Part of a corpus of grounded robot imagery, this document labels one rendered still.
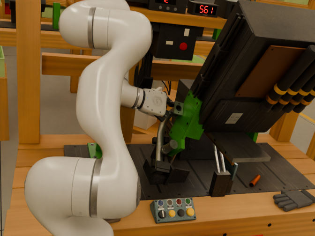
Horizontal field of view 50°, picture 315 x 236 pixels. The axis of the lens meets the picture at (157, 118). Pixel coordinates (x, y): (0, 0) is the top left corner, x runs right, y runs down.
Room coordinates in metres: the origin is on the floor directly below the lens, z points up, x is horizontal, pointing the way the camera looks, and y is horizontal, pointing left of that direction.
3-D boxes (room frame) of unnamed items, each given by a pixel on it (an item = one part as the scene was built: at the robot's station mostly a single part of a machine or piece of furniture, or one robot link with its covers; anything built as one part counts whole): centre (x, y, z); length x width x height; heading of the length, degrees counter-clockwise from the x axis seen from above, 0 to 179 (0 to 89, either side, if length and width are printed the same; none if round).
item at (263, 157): (1.27, -0.29, 1.11); 0.39 x 0.16 x 0.03; 20
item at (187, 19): (1.58, -0.09, 1.52); 0.90 x 0.25 x 0.04; 110
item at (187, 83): (1.50, -0.24, 1.07); 0.30 x 0.18 x 0.34; 110
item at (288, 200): (1.19, -0.61, 0.91); 0.20 x 0.11 x 0.03; 120
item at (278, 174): (1.33, -0.19, 0.89); 1.10 x 0.42 x 0.02; 110
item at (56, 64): (1.68, -0.06, 1.23); 1.30 x 0.05 x 0.09; 110
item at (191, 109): (1.25, -0.14, 1.17); 0.13 x 0.12 x 0.20; 110
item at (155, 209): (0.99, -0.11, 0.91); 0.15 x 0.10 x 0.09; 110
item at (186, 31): (1.49, -0.01, 1.42); 0.17 x 0.12 x 0.15; 110
